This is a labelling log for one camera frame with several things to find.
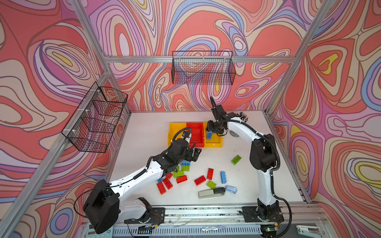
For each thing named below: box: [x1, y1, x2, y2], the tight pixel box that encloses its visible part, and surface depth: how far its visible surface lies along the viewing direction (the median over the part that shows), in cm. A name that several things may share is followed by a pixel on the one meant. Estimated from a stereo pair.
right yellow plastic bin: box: [202, 121, 223, 148], surface depth 98 cm
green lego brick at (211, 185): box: [206, 180, 217, 190], surface depth 84 cm
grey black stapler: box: [198, 187, 226, 199], surface depth 80 cm
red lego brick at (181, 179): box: [176, 175, 188, 184], surface depth 85 cm
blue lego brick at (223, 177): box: [220, 171, 227, 184], surface depth 86 cm
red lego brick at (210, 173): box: [206, 167, 214, 181], surface depth 88 cm
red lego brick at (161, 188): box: [156, 181, 167, 195], surface depth 82 cm
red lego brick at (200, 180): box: [193, 175, 207, 187], surface depth 86 cm
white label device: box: [295, 225, 322, 238], surface depth 69 cm
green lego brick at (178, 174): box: [173, 170, 185, 179], surface depth 88 cm
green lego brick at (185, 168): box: [181, 164, 191, 172], surface depth 90 cm
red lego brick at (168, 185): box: [162, 177, 174, 190], surface depth 84 cm
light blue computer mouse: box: [225, 184, 238, 194], surface depth 83 cm
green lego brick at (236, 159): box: [230, 154, 242, 166], surface depth 93 cm
